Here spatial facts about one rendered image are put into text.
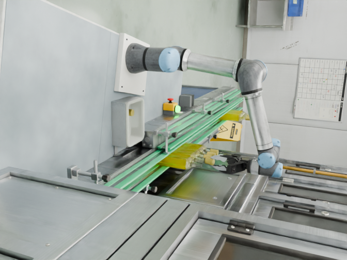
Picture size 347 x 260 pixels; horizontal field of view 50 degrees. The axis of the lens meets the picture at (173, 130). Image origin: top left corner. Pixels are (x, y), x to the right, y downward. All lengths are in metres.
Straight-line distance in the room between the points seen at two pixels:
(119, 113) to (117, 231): 0.99
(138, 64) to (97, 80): 0.24
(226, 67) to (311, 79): 5.94
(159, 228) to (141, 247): 0.09
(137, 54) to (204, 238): 1.15
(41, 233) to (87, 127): 0.82
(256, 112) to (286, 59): 6.06
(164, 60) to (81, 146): 0.55
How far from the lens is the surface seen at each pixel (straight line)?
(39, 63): 1.43
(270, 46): 7.78
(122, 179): 1.65
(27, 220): 1.01
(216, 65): 1.86
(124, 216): 0.95
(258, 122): 1.72
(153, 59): 1.81
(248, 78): 1.70
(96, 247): 0.85
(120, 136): 1.84
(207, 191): 1.96
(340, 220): 1.94
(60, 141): 1.55
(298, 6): 7.10
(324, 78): 7.72
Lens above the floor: 1.70
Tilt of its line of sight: 22 degrees down
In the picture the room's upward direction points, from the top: 97 degrees clockwise
